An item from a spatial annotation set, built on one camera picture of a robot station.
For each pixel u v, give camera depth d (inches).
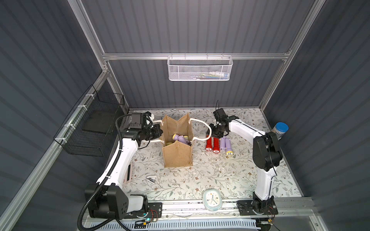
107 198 15.4
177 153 32.0
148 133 26.1
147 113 29.1
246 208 29.0
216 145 37.9
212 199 29.2
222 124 28.4
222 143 37.9
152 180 32.9
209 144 37.9
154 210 28.4
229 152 36.8
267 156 21.1
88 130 29.0
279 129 32.9
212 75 35.9
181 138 35.8
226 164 35.3
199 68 48.5
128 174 32.5
